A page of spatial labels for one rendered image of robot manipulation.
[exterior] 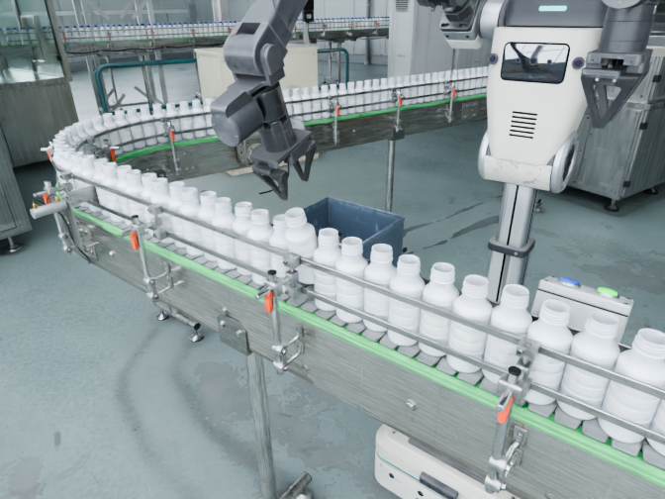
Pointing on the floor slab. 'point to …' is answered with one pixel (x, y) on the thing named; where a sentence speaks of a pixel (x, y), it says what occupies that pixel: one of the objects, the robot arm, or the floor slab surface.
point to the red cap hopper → (99, 59)
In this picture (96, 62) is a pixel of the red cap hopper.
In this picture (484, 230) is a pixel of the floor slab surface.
